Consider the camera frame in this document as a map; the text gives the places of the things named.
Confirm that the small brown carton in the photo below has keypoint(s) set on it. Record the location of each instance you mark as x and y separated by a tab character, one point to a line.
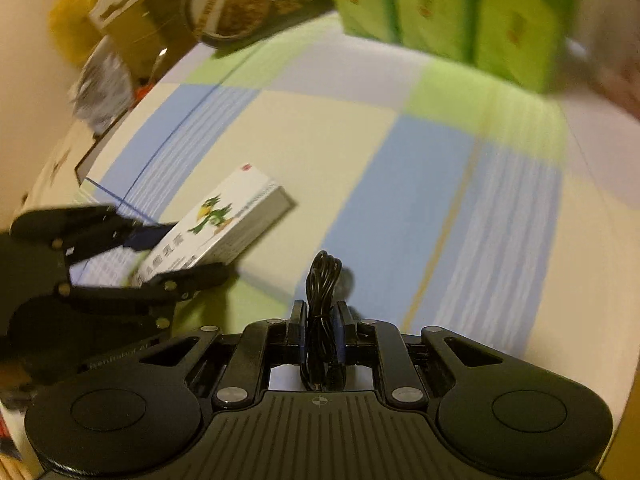
137	40

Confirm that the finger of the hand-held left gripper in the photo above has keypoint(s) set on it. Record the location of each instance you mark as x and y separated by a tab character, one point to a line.
170	284
90	225

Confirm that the small orange object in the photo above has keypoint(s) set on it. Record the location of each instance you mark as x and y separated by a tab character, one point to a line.
143	90

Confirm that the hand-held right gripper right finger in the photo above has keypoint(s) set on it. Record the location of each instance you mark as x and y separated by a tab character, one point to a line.
341	327

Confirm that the dark noodle bowl package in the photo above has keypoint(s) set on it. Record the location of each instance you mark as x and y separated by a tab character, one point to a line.
240	5

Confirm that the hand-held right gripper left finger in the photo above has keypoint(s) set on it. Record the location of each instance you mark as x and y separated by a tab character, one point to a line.
298	327

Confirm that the white box with green bird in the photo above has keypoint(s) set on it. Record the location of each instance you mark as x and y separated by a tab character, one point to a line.
225	220

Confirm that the crumpled silver bag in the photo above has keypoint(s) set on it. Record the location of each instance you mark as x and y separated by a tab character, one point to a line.
102	90

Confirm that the low brown cardboard tray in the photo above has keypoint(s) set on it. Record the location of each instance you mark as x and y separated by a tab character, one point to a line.
95	155

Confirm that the pack of green tissue packets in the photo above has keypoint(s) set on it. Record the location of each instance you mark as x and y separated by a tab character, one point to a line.
450	10

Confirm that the yellow plastic bag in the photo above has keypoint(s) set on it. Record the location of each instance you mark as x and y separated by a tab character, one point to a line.
72	15

